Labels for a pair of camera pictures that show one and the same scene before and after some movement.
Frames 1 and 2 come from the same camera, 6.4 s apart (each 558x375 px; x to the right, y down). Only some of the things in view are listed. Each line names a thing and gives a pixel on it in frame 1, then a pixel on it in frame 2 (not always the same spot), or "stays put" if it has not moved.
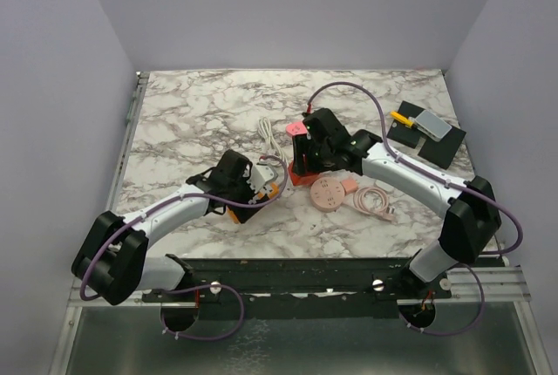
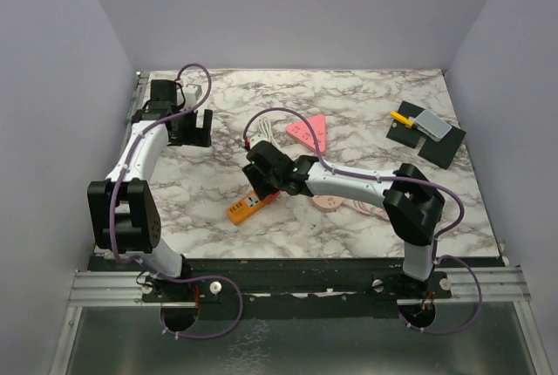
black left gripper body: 241,191 → 186,135
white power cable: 270,140 stays put
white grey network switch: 432,126 stays put
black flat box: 443,152 stays put
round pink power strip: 327,194 stays put
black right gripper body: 316,156 → 262,186
